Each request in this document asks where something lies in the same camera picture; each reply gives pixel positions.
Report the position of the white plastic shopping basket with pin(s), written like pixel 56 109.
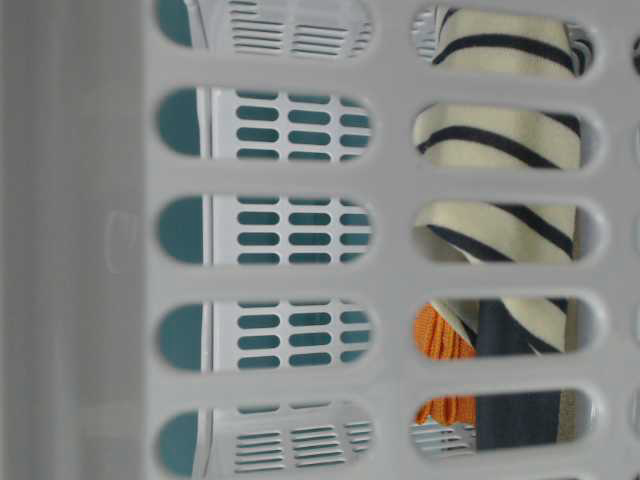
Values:
pixel 85 283

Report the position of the cream navy striped slipper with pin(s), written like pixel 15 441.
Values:
pixel 453 135

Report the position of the orange knitted cloth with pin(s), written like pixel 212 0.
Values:
pixel 437 340

